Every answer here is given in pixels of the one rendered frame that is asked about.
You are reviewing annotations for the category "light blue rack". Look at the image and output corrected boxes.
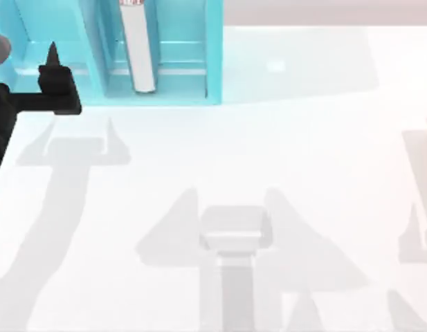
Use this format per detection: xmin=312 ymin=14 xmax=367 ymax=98
xmin=0 ymin=0 xmax=224 ymax=107

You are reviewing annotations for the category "white book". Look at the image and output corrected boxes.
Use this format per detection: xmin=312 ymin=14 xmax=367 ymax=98
xmin=118 ymin=0 xmax=157 ymax=94

